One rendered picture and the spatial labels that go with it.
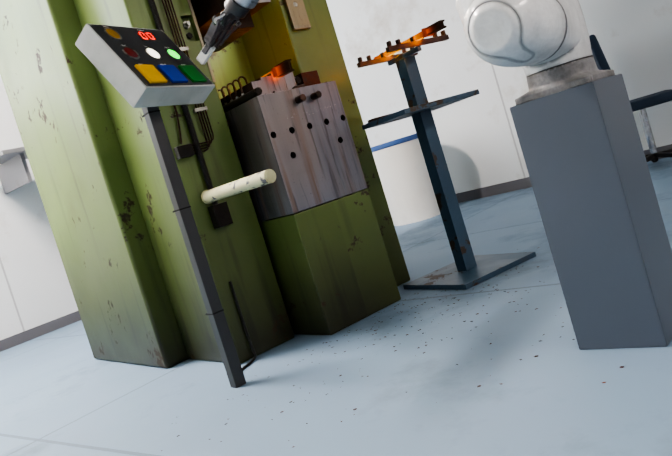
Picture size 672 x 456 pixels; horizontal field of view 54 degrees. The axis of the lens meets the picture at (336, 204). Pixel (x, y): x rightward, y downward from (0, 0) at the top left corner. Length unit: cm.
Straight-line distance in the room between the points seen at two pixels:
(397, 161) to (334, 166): 257
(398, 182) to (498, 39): 382
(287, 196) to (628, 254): 127
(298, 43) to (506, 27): 162
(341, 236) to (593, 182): 121
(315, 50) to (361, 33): 309
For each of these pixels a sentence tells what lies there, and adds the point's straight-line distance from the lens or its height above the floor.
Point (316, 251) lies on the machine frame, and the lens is 245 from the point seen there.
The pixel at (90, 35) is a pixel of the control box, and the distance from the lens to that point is 212.
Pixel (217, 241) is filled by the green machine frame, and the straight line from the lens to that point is 247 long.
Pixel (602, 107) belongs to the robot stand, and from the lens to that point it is 155.
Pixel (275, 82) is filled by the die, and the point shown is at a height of 96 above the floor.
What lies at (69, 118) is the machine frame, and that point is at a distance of 301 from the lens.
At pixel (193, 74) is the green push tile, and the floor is 100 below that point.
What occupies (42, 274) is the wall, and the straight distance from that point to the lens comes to 586.
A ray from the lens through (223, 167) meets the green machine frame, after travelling 252.
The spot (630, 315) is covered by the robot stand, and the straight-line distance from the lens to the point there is 163.
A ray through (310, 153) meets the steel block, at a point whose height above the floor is 66.
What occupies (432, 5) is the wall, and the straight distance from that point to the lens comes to 558.
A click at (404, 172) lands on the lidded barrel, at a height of 40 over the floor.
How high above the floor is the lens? 58
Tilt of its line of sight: 3 degrees down
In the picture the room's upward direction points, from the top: 17 degrees counter-clockwise
